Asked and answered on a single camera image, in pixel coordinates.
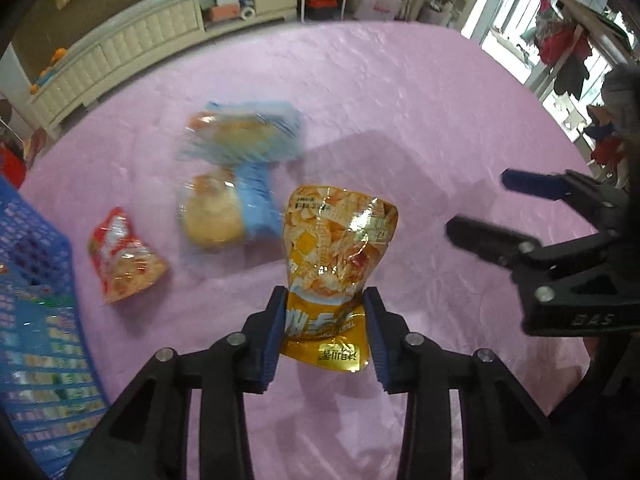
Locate cream TV cabinet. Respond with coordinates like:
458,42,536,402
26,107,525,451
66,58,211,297
28,0,297,139

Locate pink quilted tablecloth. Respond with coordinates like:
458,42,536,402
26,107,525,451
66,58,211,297
22,23,590,411

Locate clear blue bread bag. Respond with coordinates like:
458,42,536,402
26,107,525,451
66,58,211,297
181,101,304,166

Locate small red snack packet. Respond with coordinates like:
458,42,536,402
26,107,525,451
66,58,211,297
88,207,169,304

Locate oranges on cabinet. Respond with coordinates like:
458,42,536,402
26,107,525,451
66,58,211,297
29,48,67,96

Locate blue plastic basket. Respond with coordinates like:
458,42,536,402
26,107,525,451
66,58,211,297
1,181,108,479

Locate pink shopping bag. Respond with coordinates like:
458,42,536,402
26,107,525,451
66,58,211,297
355,0,402,22

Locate red bag on floor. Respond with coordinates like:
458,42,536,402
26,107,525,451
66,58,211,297
0,146,26,188

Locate orange yellow snack pouch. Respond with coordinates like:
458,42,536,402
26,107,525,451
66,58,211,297
281,185,398,373

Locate wooden clothes rack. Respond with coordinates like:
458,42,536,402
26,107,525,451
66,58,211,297
525,0,638,101

